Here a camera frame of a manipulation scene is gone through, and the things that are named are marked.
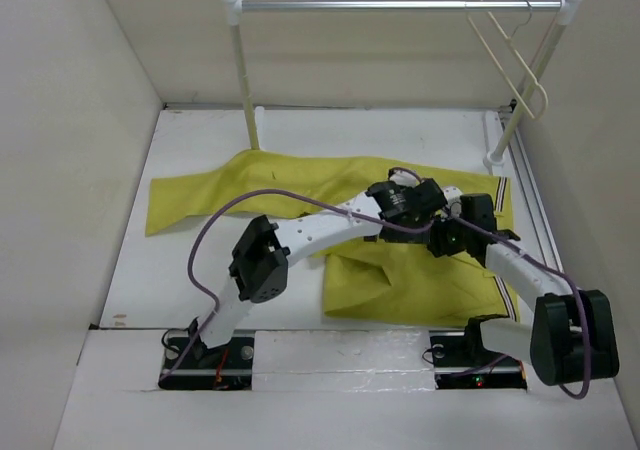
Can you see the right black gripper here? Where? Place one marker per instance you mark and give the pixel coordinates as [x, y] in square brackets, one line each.
[437, 245]

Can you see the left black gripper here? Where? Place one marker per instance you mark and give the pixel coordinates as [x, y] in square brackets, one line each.
[402, 236]

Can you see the yellow trousers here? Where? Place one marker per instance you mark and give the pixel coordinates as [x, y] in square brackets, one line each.
[391, 283]

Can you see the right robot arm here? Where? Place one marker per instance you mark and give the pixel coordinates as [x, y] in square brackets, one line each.
[571, 341]

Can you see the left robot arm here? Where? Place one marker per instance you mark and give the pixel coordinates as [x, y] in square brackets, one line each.
[267, 249]

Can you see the white clothes rack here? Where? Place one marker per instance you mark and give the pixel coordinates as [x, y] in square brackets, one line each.
[532, 101]

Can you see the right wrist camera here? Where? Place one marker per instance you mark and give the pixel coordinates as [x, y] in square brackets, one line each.
[453, 205]

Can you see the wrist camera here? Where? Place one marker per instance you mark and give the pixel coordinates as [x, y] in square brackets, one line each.
[403, 177]
[453, 205]

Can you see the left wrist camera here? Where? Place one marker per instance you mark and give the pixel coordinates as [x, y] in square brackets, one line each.
[403, 177]

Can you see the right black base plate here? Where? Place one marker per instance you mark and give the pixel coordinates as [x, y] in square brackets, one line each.
[458, 367]

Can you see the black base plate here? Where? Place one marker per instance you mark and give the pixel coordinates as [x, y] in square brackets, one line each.
[227, 368]
[458, 367]

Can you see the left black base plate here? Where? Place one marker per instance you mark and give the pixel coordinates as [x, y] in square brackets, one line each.
[227, 368]

